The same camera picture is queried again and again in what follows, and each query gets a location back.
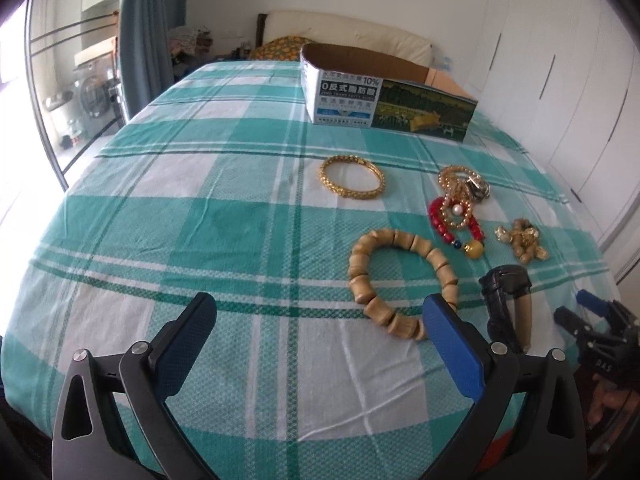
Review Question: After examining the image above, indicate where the washing machine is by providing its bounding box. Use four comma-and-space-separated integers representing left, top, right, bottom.
72, 52, 123, 133

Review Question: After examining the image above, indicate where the large wooden bead bracelet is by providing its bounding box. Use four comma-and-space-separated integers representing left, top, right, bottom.
348, 228, 460, 344

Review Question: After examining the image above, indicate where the yellow patterned pillow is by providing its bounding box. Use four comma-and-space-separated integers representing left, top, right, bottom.
248, 35, 317, 61

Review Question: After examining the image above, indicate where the teal plaid bedsheet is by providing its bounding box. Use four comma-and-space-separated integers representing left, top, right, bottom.
0, 57, 623, 480

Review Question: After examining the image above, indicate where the black and beige bangle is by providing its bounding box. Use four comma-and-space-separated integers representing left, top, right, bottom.
478, 265, 534, 354

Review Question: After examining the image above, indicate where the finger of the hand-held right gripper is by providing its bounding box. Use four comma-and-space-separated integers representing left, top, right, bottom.
575, 290, 640, 333
553, 306, 603, 348

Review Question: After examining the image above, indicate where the white wardrobe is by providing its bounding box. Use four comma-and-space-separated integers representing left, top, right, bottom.
467, 0, 640, 286

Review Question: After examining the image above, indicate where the printed cardboard box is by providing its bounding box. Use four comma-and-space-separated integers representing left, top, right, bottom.
300, 42, 479, 142

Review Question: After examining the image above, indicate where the blue-grey curtain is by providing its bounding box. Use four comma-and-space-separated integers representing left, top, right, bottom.
118, 0, 192, 122

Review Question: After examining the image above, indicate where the gold chain jewelry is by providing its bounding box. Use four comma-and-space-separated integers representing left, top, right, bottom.
437, 165, 491, 228

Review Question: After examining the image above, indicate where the pile of clutter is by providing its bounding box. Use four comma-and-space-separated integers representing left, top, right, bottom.
166, 25, 215, 81

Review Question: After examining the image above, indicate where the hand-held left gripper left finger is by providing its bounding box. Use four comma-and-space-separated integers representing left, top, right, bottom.
51, 291, 218, 480

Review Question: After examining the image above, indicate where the red bead bracelet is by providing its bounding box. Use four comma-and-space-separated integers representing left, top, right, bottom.
428, 196, 487, 261

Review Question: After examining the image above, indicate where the gold ingot charm chain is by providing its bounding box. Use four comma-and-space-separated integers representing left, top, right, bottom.
495, 226, 549, 262

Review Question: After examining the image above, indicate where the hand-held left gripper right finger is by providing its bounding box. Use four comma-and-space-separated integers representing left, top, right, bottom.
420, 294, 587, 480

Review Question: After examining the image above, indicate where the gold mesh bangle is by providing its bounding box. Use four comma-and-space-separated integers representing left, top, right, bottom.
316, 156, 386, 201

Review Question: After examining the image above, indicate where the person's right hand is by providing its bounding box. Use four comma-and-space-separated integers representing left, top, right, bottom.
591, 382, 628, 428

